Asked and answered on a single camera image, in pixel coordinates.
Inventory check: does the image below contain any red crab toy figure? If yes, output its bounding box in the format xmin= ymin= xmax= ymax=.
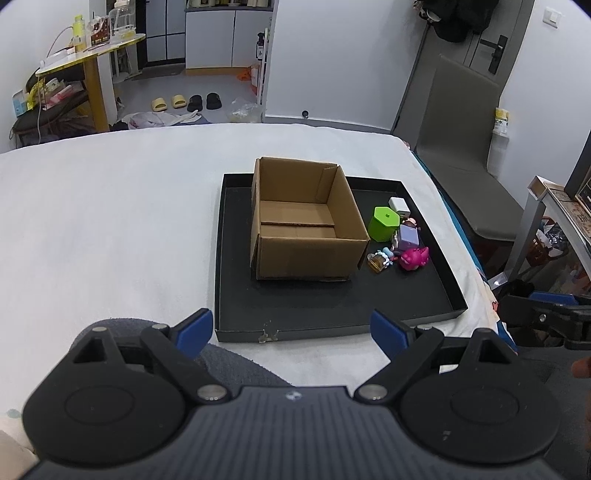
xmin=367 ymin=251 xmax=394 ymax=273

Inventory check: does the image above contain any magenta cartoon figure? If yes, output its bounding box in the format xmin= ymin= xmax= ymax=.
xmin=398 ymin=247 xmax=430 ymax=271

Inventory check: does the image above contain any purple white block figure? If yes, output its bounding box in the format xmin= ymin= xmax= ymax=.
xmin=397 ymin=225 xmax=420 ymax=251

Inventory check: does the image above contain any green hexagonal container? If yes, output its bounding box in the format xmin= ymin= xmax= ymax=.
xmin=368 ymin=206 xmax=401 ymax=243

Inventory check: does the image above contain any brown pink small figure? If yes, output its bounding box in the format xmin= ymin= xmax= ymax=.
xmin=403 ymin=218 xmax=418 ymax=228

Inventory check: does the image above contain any white USB charger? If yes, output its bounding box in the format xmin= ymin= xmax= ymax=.
xmin=388 ymin=197 xmax=411 ymax=218

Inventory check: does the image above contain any brown cardboard box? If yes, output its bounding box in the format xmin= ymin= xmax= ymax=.
xmin=249 ymin=157 xmax=370 ymax=281

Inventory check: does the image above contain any person right hand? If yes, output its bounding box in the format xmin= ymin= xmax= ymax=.
xmin=571 ymin=357 xmax=591 ymax=379

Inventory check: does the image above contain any black shallow tray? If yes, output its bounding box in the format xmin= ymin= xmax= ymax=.
xmin=214 ymin=173 xmax=468 ymax=343

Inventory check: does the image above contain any grey leaning board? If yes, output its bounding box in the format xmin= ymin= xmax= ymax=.
xmin=416 ymin=56 xmax=523 ymax=242

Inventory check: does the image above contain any clear plastic bag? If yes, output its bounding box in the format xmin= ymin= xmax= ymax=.
xmin=228 ymin=98 xmax=263 ymax=123

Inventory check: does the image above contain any left black slipper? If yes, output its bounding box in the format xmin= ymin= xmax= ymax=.
xmin=186 ymin=94 xmax=204 ymax=113

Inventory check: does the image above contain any black slipper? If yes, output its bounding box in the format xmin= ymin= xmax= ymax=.
xmin=206 ymin=92 xmax=222 ymax=110
xmin=186 ymin=94 xmax=204 ymax=113

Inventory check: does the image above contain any left yellow slipper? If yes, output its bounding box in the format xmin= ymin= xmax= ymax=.
xmin=151 ymin=97 xmax=167 ymax=112

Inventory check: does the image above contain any yellow slipper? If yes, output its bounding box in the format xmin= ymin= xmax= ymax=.
xmin=171 ymin=94 xmax=187 ymax=109
xmin=151 ymin=97 xmax=167 ymax=112

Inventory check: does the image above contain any right yellow slipper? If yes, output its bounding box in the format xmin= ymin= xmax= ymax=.
xmin=171 ymin=94 xmax=187 ymax=109

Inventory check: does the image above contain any right black slipper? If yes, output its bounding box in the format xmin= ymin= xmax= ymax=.
xmin=206 ymin=92 xmax=222 ymax=110

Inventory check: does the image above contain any yellow side table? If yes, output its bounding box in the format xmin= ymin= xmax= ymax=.
xmin=35 ymin=33 xmax=146 ymax=133

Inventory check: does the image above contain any white cabinet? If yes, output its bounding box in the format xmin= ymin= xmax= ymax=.
xmin=185 ymin=7 xmax=273 ymax=70

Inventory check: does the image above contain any black hanging bag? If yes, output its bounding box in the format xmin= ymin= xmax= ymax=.
xmin=415 ymin=0 xmax=499 ymax=43

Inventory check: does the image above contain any yellow green bottle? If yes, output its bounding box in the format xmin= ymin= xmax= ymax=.
xmin=72 ymin=15 xmax=87 ymax=52

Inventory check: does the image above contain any black door handle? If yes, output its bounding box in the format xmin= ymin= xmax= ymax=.
xmin=479 ymin=35 xmax=508 ymax=75

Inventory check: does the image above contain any white wall switch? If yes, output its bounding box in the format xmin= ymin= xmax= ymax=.
xmin=543 ymin=7 xmax=562 ymax=28

